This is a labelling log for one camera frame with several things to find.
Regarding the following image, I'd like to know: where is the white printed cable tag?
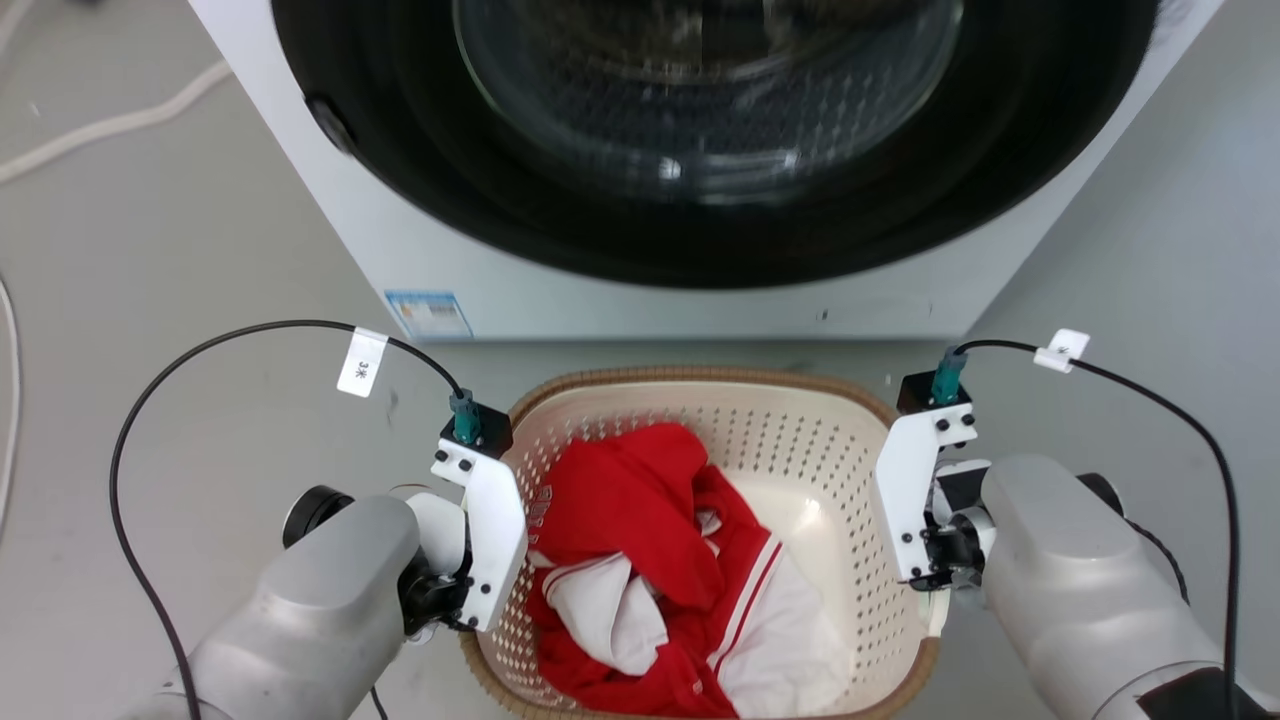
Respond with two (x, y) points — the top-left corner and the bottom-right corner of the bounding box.
(336, 327), (390, 399)

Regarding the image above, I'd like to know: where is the thick white floor hose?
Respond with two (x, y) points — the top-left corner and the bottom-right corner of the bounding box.
(0, 58), (234, 187)

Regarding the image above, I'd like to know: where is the cream perforated laundry basket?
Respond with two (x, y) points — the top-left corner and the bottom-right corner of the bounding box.
(457, 366), (942, 720)

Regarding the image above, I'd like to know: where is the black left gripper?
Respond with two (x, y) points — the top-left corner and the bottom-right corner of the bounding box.
(399, 566), (473, 635)

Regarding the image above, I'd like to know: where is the blue white energy label sticker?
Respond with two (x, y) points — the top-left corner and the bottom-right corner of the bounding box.
(384, 290), (475, 342)

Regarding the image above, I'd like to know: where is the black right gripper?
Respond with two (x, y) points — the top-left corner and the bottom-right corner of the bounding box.
(922, 462), (993, 593)

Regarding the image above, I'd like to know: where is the white small cable tag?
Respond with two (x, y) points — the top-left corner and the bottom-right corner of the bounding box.
(1032, 328), (1092, 374)

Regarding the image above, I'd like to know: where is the black round washer door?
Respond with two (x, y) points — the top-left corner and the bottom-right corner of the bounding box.
(270, 0), (1163, 292)

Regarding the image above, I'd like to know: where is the white washing machine body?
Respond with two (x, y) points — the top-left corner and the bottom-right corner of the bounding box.
(188, 0), (1227, 344)

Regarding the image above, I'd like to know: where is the thin white floor cable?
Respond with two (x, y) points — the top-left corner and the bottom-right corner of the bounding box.
(0, 274), (24, 546)

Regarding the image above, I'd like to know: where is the red and white garment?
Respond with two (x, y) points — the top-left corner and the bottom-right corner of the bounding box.
(526, 421), (853, 720)

